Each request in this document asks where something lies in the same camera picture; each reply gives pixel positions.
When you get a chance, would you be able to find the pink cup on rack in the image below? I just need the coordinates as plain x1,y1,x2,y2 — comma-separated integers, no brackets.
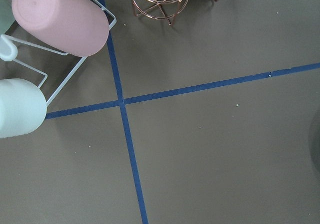
11,0,110,57

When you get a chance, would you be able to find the white cup on rack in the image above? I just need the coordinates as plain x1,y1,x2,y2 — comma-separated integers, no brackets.
0,78,47,138

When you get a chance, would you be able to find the green cup on rack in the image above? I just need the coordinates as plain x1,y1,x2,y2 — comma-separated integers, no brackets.
0,0,15,34

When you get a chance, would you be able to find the white wire cup rack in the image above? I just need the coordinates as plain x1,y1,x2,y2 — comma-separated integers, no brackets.
0,0,117,107

